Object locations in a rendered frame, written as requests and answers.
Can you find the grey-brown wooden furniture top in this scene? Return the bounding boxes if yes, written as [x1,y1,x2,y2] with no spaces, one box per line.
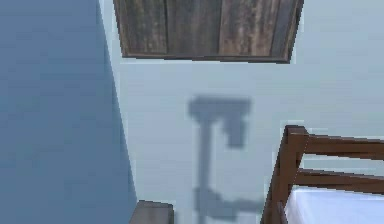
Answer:
[129,199,176,224]

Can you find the brown wooden bed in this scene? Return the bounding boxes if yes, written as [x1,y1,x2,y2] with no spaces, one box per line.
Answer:
[259,124,384,224]

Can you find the weathered wooden framed picture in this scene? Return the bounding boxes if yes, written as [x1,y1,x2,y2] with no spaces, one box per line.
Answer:
[112,0,305,64]

